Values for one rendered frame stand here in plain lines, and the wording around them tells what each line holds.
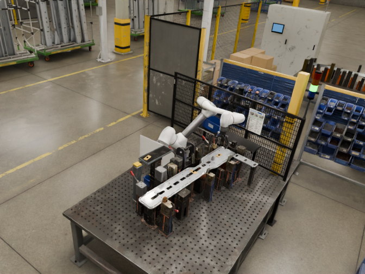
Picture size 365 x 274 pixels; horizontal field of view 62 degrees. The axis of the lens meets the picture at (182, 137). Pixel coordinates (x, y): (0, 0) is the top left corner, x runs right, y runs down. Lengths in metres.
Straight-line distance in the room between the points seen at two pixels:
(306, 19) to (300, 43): 0.65
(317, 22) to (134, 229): 7.82
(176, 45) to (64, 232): 3.47
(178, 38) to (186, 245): 3.65
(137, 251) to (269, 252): 1.78
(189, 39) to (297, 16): 4.83
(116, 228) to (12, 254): 1.38
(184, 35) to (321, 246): 3.77
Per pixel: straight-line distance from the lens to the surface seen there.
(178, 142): 3.90
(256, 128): 3.84
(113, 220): 3.12
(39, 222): 4.27
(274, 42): 9.89
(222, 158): 3.53
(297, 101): 3.56
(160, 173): 3.03
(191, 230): 3.05
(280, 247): 4.14
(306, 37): 9.63
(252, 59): 7.86
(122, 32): 10.63
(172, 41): 5.61
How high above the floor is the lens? 2.93
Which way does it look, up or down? 30 degrees down
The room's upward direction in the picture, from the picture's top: 6 degrees clockwise
